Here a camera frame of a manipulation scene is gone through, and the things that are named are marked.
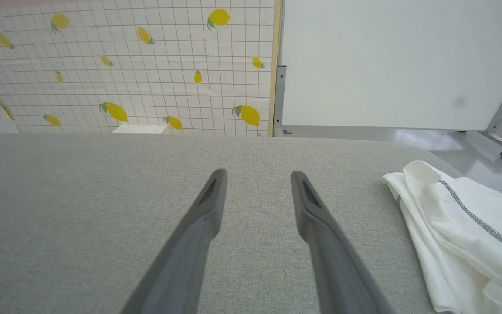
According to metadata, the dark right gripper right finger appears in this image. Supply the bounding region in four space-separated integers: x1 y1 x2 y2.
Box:
290 170 398 314

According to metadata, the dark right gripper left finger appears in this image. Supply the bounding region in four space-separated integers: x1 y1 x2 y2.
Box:
119 168 229 314

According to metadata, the white t-shirt grey stitching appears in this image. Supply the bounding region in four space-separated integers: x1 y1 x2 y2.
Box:
380 160 502 314

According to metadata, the white cube box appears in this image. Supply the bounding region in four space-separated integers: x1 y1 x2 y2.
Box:
110 124 169 135

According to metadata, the lemon print partition screen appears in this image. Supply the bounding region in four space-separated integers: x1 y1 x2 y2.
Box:
0 0 284 138

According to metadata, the white rolling board partition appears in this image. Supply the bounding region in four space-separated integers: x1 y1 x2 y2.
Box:
273 0 502 162

